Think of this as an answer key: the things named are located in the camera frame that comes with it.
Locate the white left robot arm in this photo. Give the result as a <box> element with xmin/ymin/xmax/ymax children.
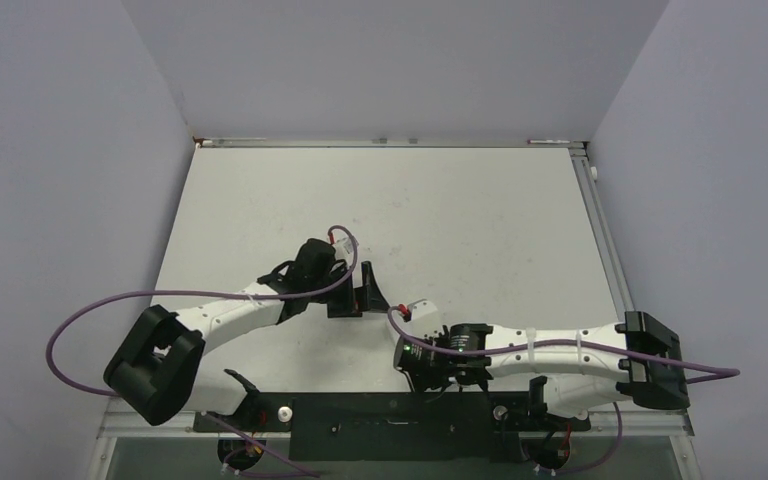
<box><xmin>103</xmin><ymin>238</ymin><xmax>389</xmax><ymax>430</ymax></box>

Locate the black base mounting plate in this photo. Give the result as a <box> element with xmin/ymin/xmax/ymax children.
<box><xmin>193</xmin><ymin>391</ymin><xmax>591</xmax><ymax>462</ymax></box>

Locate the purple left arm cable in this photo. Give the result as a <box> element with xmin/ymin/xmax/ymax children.
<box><xmin>46</xmin><ymin>225</ymin><xmax>360</xmax><ymax>397</ymax></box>

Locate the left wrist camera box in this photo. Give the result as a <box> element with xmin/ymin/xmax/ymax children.
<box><xmin>333</xmin><ymin>237</ymin><xmax>355</xmax><ymax>263</ymax></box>

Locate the aluminium frame rail right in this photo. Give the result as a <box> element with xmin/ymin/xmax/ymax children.
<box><xmin>570</xmin><ymin>152</ymin><xmax>635</xmax><ymax>323</ymax></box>

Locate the aluminium frame rail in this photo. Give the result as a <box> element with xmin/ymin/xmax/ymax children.
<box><xmin>570</xmin><ymin>152</ymin><xmax>635</xmax><ymax>323</ymax></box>
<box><xmin>193</xmin><ymin>137</ymin><xmax>587</xmax><ymax>149</ymax></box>

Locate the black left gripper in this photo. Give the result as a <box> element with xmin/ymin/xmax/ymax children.
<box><xmin>307</xmin><ymin>262</ymin><xmax>389</xmax><ymax>318</ymax></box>

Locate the aluminium frame rail back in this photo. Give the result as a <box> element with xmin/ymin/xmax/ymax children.
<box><xmin>193</xmin><ymin>137</ymin><xmax>587</xmax><ymax>149</ymax></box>

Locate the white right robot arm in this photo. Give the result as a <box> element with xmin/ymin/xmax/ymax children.
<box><xmin>387</xmin><ymin>304</ymin><xmax>690</xmax><ymax>428</ymax></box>

